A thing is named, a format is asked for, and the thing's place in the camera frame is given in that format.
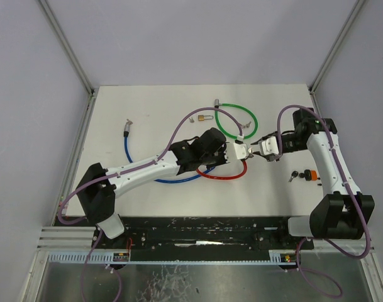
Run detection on purple cable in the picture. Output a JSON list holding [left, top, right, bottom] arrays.
[[57, 107, 244, 302], [276, 105, 373, 298]]

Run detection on brass padlock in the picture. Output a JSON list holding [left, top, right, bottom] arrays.
[[197, 115, 214, 121]]

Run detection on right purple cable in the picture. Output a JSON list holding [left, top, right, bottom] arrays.
[[276, 105, 373, 298]]

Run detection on red lock keys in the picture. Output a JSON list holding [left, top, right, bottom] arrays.
[[248, 148, 254, 158]]

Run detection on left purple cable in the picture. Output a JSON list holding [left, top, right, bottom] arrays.
[[57, 107, 244, 302]]

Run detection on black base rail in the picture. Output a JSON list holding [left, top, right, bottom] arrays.
[[96, 216, 301, 262]]

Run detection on green cable lock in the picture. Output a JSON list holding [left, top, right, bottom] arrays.
[[213, 99, 258, 140]]

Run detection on black head key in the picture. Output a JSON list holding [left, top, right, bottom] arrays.
[[288, 171, 299, 182]]

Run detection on red cable lock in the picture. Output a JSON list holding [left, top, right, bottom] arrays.
[[196, 160, 248, 181]]

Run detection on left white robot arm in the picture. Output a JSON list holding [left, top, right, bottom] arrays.
[[77, 128, 236, 249]]

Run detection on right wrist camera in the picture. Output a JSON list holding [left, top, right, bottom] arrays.
[[258, 136, 280, 162]]

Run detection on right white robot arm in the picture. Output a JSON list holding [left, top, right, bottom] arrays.
[[254, 105, 375, 249]]

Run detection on orange black padlock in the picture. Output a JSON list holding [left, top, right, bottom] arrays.
[[298, 169, 322, 186]]

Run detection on blue cable lock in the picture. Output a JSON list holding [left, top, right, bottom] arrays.
[[123, 119, 201, 184]]

